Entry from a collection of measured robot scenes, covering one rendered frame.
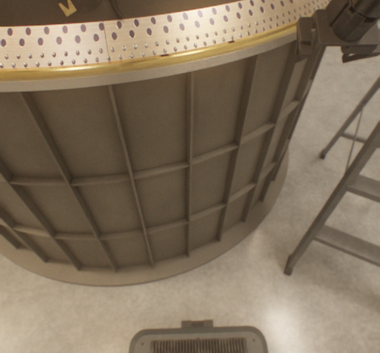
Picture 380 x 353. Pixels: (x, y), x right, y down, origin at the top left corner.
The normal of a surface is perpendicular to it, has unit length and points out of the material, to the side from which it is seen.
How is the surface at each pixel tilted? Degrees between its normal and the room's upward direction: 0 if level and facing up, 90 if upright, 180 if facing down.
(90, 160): 90
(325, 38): 30
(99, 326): 0
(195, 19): 43
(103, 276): 0
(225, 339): 0
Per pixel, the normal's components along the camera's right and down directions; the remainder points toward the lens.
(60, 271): 0.01, -0.65
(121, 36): 0.18, 0.02
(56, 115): 0.11, 0.75
